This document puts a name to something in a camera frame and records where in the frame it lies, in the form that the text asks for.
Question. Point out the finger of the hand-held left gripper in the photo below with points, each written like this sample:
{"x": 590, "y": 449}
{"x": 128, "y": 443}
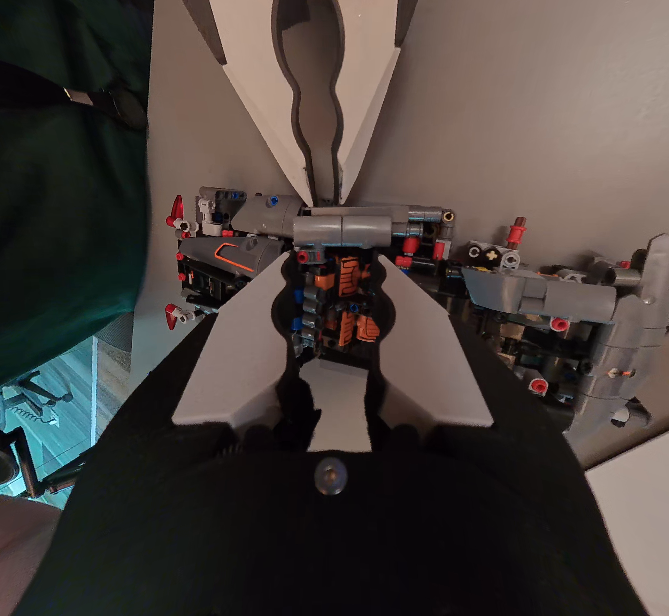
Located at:
{"x": 371, "y": 25}
{"x": 240, "y": 25}

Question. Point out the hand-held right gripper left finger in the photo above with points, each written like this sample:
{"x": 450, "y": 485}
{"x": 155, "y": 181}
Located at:
{"x": 235, "y": 365}

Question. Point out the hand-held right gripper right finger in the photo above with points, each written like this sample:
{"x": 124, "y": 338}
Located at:
{"x": 434, "y": 365}

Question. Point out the grey black lego car model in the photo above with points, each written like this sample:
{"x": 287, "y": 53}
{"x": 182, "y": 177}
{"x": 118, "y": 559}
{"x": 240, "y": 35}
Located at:
{"x": 549, "y": 302}

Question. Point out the person's right forearm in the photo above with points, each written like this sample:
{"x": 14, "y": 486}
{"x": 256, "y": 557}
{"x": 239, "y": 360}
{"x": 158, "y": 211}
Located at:
{"x": 21, "y": 548}

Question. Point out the black office chair base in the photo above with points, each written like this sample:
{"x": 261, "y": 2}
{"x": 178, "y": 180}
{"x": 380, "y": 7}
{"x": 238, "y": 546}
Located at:
{"x": 36, "y": 391}

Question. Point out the person's green shirt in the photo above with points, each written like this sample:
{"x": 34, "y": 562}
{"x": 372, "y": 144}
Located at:
{"x": 68, "y": 208}

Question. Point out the white stand with metal arms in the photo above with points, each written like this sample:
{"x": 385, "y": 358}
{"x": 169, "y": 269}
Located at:
{"x": 637, "y": 522}

